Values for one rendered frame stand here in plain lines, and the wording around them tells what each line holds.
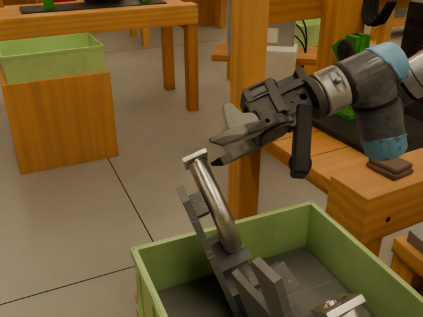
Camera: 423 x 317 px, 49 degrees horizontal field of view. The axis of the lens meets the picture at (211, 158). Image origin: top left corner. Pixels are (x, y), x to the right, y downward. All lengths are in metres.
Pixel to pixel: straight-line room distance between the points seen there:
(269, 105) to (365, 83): 0.16
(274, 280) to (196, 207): 0.20
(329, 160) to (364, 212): 0.24
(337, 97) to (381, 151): 0.14
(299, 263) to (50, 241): 1.78
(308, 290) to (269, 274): 0.44
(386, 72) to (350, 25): 1.03
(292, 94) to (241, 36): 0.81
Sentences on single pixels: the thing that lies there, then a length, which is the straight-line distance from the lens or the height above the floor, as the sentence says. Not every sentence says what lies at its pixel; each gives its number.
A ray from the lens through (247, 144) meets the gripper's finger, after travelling 0.77.
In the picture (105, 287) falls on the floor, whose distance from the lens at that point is 2.26.
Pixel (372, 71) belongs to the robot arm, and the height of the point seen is 1.31.
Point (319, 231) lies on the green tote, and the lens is 1.04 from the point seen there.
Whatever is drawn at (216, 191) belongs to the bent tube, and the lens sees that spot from 0.70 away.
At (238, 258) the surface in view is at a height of 1.01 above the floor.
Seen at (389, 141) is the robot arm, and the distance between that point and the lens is 0.83.
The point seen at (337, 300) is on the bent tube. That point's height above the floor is 1.18.
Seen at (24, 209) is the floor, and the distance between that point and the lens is 2.92.
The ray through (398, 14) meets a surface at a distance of 7.13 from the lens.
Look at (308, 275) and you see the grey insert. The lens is 1.03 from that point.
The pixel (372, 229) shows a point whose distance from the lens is 1.29.
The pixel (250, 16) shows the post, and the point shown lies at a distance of 1.53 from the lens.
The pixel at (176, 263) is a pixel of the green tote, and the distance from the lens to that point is 0.96.
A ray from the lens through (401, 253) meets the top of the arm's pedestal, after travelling 1.18.
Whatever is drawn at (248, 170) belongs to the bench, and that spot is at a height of 0.67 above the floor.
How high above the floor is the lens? 1.52
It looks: 28 degrees down
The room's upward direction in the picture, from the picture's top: straight up
